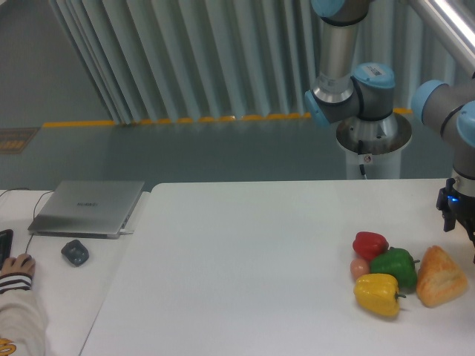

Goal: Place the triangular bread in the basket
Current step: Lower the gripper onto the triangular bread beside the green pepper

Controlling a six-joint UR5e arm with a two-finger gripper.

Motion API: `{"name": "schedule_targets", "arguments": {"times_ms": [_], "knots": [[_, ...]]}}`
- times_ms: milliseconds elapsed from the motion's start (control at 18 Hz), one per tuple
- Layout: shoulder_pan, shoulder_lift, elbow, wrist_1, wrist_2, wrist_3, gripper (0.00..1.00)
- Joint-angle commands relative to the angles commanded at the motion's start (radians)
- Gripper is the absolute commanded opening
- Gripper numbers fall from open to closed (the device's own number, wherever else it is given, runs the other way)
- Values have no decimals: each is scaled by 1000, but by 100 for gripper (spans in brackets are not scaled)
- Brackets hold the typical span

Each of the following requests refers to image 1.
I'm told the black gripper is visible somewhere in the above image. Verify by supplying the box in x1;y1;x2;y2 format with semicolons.
436;178;475;245

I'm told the striped beige sleeve forearm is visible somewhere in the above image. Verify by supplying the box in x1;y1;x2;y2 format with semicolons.
1;272;46;355

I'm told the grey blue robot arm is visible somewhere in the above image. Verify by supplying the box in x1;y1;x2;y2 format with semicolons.
304;1;474;237

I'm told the triangular golden bread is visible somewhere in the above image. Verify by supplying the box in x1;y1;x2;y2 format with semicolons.
416;245;468;308

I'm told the person's hand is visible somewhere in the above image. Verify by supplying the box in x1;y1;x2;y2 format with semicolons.
1;256;36;279

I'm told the green bell pepper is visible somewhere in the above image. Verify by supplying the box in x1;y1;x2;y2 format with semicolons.
370;247;419;289

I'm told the red bell pepper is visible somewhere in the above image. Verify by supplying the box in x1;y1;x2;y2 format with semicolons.
353;231;389;261

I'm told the yellow bell pepper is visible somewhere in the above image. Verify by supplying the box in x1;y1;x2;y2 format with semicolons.
353;274;406;317

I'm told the small brown egg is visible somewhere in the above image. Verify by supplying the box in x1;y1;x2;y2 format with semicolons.
350;258;370;280

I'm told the silver closed laptop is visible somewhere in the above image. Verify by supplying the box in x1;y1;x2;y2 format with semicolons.
28;180;144;239

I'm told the dark grey small dish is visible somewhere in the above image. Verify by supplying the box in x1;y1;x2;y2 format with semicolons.
61;240;90;267

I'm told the black computer mouse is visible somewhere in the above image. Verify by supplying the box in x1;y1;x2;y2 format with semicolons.
18;254;33;266

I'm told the black keyboard edge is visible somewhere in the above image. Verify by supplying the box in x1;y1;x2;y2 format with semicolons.
0;229;13;268

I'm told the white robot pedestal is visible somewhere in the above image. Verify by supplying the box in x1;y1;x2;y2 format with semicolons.
336;113;412;179

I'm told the black pedestal cable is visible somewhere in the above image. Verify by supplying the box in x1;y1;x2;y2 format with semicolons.
356;139;369;181

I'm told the aluminium frame bar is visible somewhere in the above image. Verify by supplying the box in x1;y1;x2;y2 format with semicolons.
408;0;474;79

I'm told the grey laptop cable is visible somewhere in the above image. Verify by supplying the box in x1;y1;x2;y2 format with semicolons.
0;188;56;257

